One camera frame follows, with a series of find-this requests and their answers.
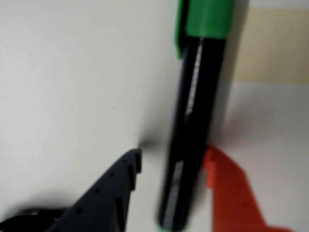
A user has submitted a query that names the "coiled black USB cable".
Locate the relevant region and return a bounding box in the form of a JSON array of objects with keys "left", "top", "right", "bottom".
[{"left": 0, "top": 207, "right": 67, "bottom": 232}]

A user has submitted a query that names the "long beige masking tape strip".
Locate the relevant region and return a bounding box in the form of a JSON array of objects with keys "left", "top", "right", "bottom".
[{"left": 230, "top": 7, "right": 309, "bottom": 85}]

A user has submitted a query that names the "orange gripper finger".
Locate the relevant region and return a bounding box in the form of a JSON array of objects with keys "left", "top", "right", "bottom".
[{"left": 201, "top": 146, "right": 297, "bottom": 232}]

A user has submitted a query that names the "dark navy gripper finger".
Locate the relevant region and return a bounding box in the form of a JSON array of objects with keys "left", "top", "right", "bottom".
[{"left": 52, "top": 148, "right": 142, "bottom": 232}]

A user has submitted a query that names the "green capped black marker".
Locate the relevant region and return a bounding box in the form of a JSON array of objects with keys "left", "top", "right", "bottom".
[{"left": 154, "top": 0, "right": 236, "bottom": 230}]

